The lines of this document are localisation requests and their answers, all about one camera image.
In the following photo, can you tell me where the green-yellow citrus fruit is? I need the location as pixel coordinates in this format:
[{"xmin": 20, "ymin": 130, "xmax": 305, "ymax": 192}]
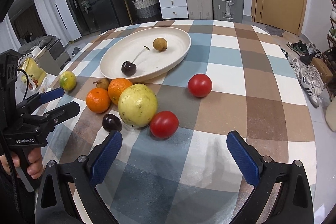
[{"xmin": 59, "ymin": 71, "xmax": 76, "ymax": 92}]

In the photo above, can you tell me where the orange tangerine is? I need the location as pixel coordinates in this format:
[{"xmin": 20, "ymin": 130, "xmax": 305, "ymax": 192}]
[
  {"xmin": 85, "ymin": 88, "xmax": 111, "ymax": 114},
  {"xmin": 108, "ymin": 78, "xmax": 133, "ymax": 105}
]

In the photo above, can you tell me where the dark plum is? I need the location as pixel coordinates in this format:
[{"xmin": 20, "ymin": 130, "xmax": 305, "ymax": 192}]
[{"xmin": 102, "ymin": 114, "xmax": 122, "ymax": 132}]

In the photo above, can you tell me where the small brown pear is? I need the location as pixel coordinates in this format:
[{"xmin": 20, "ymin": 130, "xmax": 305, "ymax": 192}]
[{"xmin": 93, "ymin": 78, "xmax": 110, "ymax": 90}]

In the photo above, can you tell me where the large yellow pomelo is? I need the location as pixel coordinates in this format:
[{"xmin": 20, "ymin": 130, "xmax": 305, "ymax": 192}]
[{"xmin": 118, "ymin": 84, "xmax": 158, "ymax": 128}]

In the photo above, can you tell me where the red tomato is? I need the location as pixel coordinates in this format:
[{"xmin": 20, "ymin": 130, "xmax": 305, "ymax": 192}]
[
  {"xmin": 187, "ymin": 74, "xmax": 213, "ymax": 98},
  {"xmin": 150, "ymin": 111, "xmax": 179, "ymax": 139}
]

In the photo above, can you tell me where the person's left hand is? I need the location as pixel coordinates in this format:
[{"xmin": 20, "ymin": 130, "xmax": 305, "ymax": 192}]
[{"xmin": 0, "ymin": 147, "xmax": 45, "ymax": 180}]

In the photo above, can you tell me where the yellow plastic bag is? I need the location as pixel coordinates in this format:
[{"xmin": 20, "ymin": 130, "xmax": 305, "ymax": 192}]
[{"xmin": 21, "ymin": 57, "xmax": 46, "ymax": 90}]

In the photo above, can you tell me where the dark cherry with stem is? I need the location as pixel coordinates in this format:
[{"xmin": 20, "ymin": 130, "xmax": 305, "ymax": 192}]
[{"xmin": 121, "ymin": 46, "xmax": 150, "ymax": 77}]

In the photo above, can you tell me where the checkered tablecloth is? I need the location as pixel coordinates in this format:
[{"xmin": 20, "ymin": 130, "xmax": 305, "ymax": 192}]
[{"xmin": 41, "ymin": 20, "xmax": 317, "ymax": 223}]

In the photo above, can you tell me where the white striped sneaker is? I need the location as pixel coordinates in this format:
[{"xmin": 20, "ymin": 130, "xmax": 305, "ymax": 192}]
[{"xmin": 299, "ymin": 73, "xmax": 324, "ymax": 108}]

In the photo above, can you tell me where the cream oval plate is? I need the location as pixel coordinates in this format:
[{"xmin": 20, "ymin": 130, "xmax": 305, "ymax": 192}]
[{"xmin": 99, "ymin": 27, "xmax": 191, "ymax": 83}]

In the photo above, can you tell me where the brown longan fruit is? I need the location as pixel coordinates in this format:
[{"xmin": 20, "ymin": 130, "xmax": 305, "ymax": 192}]
[{"xmin": 153, "ymin": 38, "xmax": 167, "ymax": 52}]

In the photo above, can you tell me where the woven laundry basket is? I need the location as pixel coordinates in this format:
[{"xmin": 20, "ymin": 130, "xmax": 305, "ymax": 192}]
[{"xmin": 133, "ymin": 0, "xmax": 159, "ymax": 20}]

